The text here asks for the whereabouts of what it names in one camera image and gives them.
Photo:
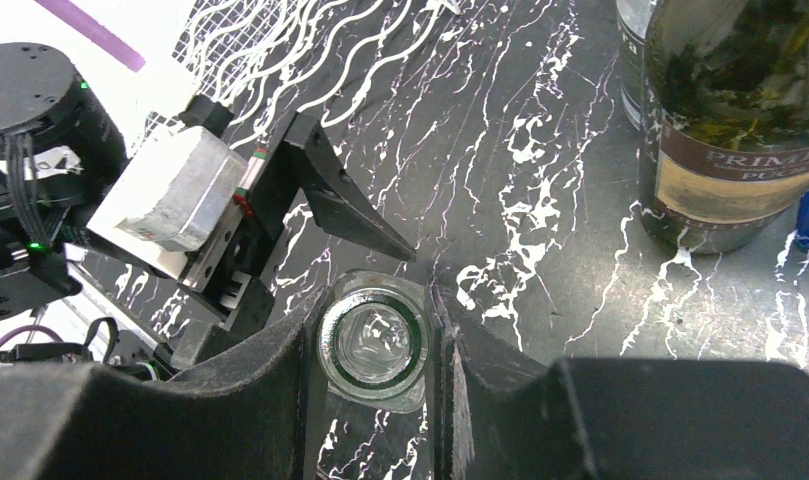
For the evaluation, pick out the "white wire wine rack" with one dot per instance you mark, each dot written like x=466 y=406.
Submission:
x=248 y=56

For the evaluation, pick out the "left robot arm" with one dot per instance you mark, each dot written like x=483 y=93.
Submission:
x=60 y=155

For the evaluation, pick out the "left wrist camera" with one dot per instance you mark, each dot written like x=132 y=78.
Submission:
x=171 y=195

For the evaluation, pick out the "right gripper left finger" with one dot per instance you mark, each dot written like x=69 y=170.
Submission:
x=251 y=412

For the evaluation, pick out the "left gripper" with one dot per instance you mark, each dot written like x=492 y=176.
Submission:
x=226 y=275

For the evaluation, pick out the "dark green wine bottle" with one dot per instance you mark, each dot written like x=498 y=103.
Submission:
x=725 y=149

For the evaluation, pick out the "clear round white-capped bottle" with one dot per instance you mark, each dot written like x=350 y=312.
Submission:
x=633 y=18

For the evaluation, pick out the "clear glass bottle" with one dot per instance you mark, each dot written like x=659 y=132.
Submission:
x=374 y=341

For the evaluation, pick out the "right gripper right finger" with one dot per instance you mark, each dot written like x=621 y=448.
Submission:
x=498 y=414

